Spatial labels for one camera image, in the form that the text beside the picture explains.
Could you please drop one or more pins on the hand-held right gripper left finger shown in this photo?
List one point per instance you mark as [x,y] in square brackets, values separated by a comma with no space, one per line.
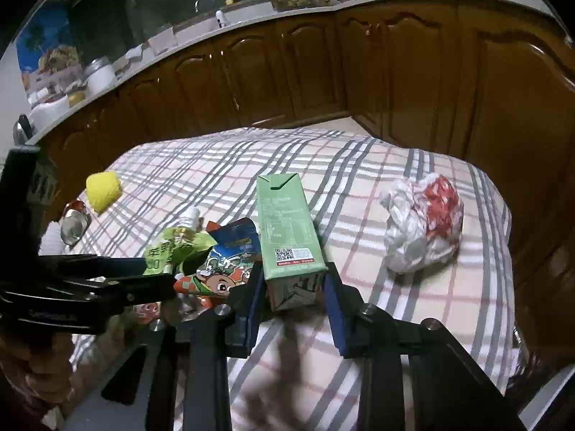
[254,305]

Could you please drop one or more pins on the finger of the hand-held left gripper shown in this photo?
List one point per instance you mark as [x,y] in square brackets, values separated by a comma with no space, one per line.
[90,265]
[143,289]

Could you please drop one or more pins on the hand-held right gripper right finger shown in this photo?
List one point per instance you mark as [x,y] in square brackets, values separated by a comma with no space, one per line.
[334,309]

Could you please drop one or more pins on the green drink pouch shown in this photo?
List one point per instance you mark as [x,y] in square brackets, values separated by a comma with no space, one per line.
[179,247]

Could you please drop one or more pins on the green drink carton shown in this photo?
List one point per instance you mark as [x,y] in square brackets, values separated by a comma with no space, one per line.
[283,233]

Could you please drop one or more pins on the person's left hand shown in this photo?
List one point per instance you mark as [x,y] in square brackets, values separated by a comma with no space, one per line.
[36,368]

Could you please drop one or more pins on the red snack packet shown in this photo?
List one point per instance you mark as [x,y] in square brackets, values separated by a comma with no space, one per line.
[148,312]

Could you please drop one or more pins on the white crumpled tissue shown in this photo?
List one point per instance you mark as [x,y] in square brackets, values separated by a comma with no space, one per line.
[50,240]

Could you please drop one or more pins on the cartoon print snack packet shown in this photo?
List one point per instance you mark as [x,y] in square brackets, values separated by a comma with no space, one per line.
[224,256]

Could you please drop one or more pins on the yellow sponge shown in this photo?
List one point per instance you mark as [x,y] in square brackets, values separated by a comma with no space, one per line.
[103,191]

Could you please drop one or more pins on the metal kettle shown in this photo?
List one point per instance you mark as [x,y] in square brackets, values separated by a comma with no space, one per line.
[21,129]

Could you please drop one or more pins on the crumpled white red plastic bag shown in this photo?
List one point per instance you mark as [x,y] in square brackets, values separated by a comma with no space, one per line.
[422,224]

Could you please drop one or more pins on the plaid tablecloth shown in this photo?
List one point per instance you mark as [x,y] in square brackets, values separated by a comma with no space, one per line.
[359,166]

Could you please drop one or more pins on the white jar with metal lid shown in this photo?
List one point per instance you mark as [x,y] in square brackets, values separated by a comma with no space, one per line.
[99,76]

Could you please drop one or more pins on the white cloth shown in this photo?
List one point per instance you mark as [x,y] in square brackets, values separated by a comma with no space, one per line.
[134,54]

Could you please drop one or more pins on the white box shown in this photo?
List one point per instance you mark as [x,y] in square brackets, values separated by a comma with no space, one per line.
[161,40]

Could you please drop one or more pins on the brown wooden lower cabinets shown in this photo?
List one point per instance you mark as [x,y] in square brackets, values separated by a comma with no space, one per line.
[404,76]

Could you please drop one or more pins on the white dish soap bottle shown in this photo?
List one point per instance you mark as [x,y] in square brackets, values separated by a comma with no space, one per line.
[219,18]

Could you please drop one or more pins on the white kitchen countertop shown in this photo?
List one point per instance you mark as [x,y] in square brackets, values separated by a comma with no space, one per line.
[251,18]

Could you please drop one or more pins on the wall poster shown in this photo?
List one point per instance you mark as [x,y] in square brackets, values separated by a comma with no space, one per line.
[45,40]

